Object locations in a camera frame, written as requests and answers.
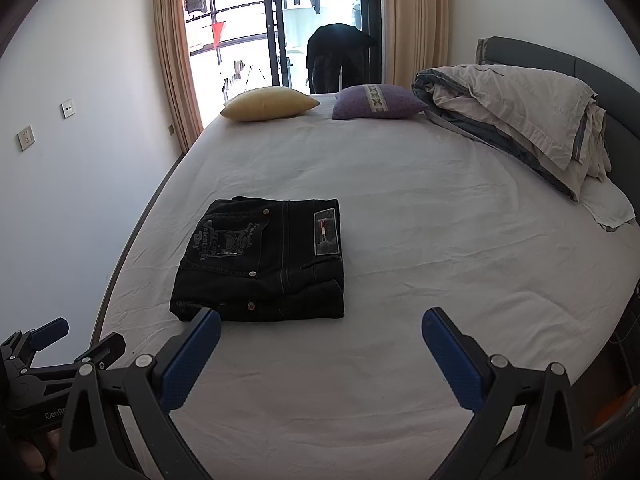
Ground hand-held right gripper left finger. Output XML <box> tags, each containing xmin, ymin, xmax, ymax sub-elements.
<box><xmin>55</xmin><ymin>307</ymin><xmax>222</xmax><ymax>480</ymax></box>

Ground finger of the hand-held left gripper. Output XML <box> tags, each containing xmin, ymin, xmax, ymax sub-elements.
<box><xmin>0</xmin><ymin>316</ymin><xmax>70</xmax><ymax>368</ymax></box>
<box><xmin>75</xmin><ymin>332</ymin><xmax>126</xmax><ymax>371</ymax></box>

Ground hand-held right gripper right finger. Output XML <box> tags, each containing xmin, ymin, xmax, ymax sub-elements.
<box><xmin>421</xmin><ymin>307</ymin><xmax>586</xmax><ymax>480</ymax></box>

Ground black denim pants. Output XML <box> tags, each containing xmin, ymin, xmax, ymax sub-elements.
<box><xmin>169</xmin><ymin>196</ymin><xmax>347</xmax><ymax>323</ymax></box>

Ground person's left hand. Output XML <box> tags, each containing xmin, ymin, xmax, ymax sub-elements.
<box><xmin>20</xmin><ymin>432</ymin><xmax>61</xmax><ymax>478</ymax></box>

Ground bed with white sheet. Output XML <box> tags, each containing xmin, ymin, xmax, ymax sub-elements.
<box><xmin>90</xmin><ymin>92</ymin><xmax>640</xmax><ymax>466</ymax></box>

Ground orange object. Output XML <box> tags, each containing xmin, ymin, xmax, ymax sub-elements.
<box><xmin>595</xmin><ymin>390</ymin><xmax>636</xmax><ymax>428</ymax></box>

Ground black mesh chair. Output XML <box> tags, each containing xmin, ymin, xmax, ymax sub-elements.
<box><xmin>582</xmin><ymin>410</ymin><xmax>640</xmax><ymax>480</ymax></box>

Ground white pillow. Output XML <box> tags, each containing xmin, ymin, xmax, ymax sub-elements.
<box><xmin>580</xmin><ymin>175</ymin><xmax>637</xmax><ymax>232</ymax></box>

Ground beige and grey duvet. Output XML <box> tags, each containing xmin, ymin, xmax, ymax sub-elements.
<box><xmin>412</xmin><ymin>64</ymin><xmax>613</xmax><ymax>201</ymax></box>

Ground yellow pillow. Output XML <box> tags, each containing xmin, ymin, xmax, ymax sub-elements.
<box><xmin>220</xmin><ymin>86</ymin><xmax>321</xmax><ymax>122</ymax></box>

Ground purple patterned pillow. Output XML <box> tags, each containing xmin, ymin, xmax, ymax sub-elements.
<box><xmin>331</xmin><ymin>84</ymin><xmax>430</xmax><ymax>121</ymax></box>

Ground tripod stand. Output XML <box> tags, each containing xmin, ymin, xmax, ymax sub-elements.
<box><xmin>220</xmin><ymin>60</ymin><xmax>271</xmax><ymax>96</ymax></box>

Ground beige curtain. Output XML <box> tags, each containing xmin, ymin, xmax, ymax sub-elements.
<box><xmin>151</xmin><ymin>0</ymin><xmax>205</xmax><ymax>153</ymax></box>
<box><xmin>385</xmin><ymin>0</ymin><xmax>453</xmax><ymax>91</ymax></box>

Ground dark grey headboard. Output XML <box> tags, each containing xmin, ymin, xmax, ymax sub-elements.
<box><xmin>475</xmin><ymin>36</ymin><xmax>640</xmax><ymax>201</ymax></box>

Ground black balcony railing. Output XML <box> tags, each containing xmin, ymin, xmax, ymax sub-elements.
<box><xmin>187</xmin><ymin>0</ymin><xmax>273</xmax><ymax>56</ymax></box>

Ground black cable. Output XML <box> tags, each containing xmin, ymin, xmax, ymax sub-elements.
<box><xmin>607</xmin><ymin>280</ymin><xmax>640</xmax><ymax>347</ymax></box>

